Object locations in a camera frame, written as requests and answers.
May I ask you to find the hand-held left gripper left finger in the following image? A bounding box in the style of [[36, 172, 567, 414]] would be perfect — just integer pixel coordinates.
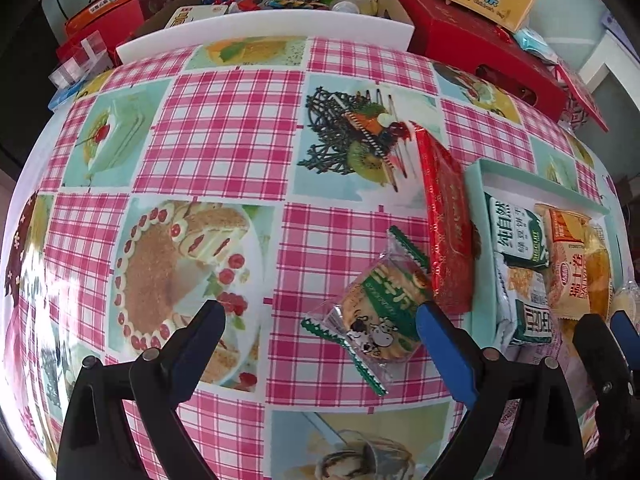
[[55, 300, 227, 480]]

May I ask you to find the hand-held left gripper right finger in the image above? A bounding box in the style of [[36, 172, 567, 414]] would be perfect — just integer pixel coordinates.
[[416, 300, 586, 480]]

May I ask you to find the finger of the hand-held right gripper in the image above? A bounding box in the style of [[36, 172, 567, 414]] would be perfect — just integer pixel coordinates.
[[572, 314, 638, 456], [609, 310, 640, 376]]

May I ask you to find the round bread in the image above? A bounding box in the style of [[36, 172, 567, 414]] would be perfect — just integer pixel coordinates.
[[607, 280, 640, 321]]

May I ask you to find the clear orange barcode packet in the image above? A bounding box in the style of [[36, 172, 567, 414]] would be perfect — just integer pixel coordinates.
[[580, 220, 613, 318]]

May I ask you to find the dark green biscuit packet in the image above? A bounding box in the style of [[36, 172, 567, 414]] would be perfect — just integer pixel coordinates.
[[492, 252, 553, 348]]

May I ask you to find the clear green-trimmed biscuit packet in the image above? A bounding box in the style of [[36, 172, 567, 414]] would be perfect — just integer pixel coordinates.
[[300, 225, 433, 396]]

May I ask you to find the orange cake roll packet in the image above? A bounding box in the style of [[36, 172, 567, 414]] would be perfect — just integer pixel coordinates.
[[534, 202, 593, 321]]

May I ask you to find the green white biscuit packet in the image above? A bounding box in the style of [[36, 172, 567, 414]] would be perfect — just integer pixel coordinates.
[[487, 195, 551, 270]]

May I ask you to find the red foil snack packet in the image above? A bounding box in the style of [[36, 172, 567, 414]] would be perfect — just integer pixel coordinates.
[[410, 121, 476, 313]]

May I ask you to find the shallow teal cardboard tray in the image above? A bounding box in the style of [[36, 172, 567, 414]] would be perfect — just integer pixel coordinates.
[[465, 157, 640, 461]]

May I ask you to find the pink plaid picture tablecloth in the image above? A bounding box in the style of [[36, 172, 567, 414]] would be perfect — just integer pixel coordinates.
[[0, 35, 640, 480]]

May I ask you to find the red patterned box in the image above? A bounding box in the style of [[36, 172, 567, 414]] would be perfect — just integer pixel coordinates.
[[555, 57, 611, 133]]

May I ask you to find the white desk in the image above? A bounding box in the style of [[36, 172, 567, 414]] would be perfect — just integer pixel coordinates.
[[577, 10, 640, 91]]

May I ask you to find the light blue wet wipes pack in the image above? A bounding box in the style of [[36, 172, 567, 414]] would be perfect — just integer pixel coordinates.
[[514, 27, 558, 63]]

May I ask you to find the clear plastic box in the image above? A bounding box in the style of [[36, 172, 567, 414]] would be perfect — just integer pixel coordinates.
[[48, 30, 113, 92]]

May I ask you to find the large red gift box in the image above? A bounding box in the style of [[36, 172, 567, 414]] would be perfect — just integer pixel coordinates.
[[395, 0, 568, 121]]

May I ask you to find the white yellow snack box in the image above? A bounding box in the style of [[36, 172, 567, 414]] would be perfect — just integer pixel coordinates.
[[164, 4, 231, 31]]

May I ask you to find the orange red box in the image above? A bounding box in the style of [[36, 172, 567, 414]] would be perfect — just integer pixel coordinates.
[[64, 0, 138, 36]]

